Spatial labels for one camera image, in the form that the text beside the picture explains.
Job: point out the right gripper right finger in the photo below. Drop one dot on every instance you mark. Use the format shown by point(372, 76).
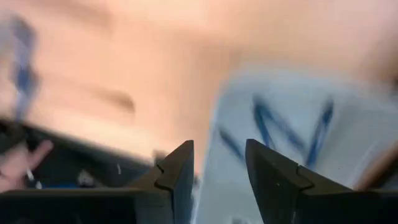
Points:
point(273, 180)

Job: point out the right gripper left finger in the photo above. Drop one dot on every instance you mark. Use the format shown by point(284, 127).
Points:
point(180, 174)

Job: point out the grey plastic bin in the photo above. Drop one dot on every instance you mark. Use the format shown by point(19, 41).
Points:
point(357, 124)

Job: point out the person's hand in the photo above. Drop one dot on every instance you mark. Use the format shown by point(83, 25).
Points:
point(15, 165)

